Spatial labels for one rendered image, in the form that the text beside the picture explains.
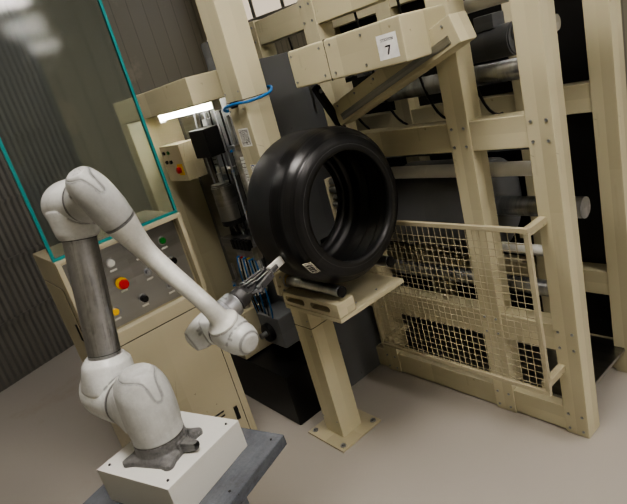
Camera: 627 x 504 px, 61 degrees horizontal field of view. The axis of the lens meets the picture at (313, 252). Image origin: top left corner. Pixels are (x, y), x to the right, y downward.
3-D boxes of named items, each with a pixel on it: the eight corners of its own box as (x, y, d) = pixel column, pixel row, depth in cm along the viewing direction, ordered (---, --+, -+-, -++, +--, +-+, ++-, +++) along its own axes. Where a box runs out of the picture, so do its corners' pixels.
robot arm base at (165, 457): (181, 472, 148) (175, 456, 147) (121, 467, 157) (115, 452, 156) (215, 431, 164) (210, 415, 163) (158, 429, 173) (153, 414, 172)
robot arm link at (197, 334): (223, 320, 189) (243, 329, 179) (190, 350, 182) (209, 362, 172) (208, 297, 184) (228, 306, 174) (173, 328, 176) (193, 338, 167)
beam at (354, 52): (295, 89, 222) (285, 52, 217) (338, 76, 236) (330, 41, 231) (406, 62, 175) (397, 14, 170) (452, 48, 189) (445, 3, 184)
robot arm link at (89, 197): (143, 204, 154) (118, 206, 163) (101, 153, 144) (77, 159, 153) (113, 235, 147) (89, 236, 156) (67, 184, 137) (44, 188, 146)
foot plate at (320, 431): (308, 433, 272) (307, 429, 271) (345, 404, 287) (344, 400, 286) (343, 453, 251) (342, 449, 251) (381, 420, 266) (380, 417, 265)
